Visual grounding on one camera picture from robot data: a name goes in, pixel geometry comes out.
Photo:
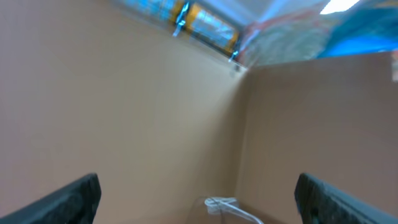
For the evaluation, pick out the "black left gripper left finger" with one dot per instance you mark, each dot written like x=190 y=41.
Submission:
x=74 y=203

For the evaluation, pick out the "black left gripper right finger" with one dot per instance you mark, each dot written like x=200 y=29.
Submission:
x=321 y=203

